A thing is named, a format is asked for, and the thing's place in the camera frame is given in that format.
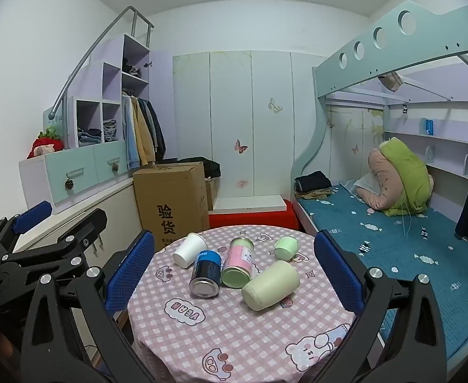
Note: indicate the yellow hanging jacket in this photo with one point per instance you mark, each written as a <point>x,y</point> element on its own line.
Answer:
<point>143,135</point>

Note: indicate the pale green bunk bed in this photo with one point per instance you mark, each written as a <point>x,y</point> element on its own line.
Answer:
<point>361,48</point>

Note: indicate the folded jeans pile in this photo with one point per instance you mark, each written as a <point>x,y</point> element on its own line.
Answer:
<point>109,129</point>
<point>90,136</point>

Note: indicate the green and pink quilt bundle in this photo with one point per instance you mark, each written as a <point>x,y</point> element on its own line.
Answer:
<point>401,175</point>

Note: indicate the beige hanging bag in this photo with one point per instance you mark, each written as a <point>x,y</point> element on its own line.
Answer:
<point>391,80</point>

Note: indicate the purple stair cabinet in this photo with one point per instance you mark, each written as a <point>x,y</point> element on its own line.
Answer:
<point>58,175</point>

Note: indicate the white wardrobe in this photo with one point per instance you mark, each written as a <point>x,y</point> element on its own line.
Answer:
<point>234,107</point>

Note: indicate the dark hanging jacket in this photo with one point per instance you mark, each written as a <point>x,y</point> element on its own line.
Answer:
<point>158,131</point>

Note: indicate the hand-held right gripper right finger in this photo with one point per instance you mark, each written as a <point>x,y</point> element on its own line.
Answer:
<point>336,271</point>

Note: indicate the yellow butterfly sticker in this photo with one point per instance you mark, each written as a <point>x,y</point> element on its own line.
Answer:
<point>275,105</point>

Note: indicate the white pillow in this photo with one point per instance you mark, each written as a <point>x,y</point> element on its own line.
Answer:
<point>364,185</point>

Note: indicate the small blue box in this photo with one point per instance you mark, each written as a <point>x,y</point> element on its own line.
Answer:
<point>429,127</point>

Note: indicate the red stool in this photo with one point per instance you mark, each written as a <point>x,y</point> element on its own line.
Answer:
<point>253,219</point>

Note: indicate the large cardboard box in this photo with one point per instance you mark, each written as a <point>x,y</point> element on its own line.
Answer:
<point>170,195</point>

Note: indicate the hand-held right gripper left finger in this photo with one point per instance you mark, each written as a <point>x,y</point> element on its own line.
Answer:
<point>133,271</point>

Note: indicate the light blue hanging shirt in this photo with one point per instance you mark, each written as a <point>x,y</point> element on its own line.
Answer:
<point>129,131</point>

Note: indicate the large pale green cup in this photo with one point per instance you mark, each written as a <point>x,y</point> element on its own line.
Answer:
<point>269,286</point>

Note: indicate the round table, pink checked cloth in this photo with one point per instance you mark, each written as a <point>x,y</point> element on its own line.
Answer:
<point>218,331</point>

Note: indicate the small cardboard box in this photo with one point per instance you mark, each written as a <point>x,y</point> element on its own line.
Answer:
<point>211,193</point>

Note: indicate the red strawberry plush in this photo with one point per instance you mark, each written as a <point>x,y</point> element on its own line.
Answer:
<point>46,145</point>

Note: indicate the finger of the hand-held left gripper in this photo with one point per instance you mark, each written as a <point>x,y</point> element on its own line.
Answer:
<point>34,212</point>
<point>78,229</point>

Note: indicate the black cloth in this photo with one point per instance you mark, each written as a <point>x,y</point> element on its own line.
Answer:
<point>210,167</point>

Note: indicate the small green cup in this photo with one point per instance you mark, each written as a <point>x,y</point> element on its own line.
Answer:
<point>286,248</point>

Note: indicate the blue metal can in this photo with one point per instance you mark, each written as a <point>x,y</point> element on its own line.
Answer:
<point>206,273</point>

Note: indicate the bed with teal sheet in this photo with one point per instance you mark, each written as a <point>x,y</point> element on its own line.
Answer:
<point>397,255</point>

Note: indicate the pink butterfly sticker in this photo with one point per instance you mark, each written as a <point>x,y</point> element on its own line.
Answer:
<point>240,146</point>

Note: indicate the white board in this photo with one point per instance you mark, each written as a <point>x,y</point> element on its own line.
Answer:
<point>248,203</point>

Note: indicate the pale green board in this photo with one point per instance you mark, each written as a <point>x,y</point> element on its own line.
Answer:
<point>56,117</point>

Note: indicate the dark clothes in cubby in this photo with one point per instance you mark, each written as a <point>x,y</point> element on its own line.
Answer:
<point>132,70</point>

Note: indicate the pink can with green lid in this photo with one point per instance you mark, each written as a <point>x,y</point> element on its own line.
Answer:
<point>238,263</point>

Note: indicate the folded dark clothes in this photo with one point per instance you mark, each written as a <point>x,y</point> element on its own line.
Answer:
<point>311,181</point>

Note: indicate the grey metal handrail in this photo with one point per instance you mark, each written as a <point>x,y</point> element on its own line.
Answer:
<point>94,48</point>

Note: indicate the white paper cup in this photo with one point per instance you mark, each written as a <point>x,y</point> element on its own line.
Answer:
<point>189,250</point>

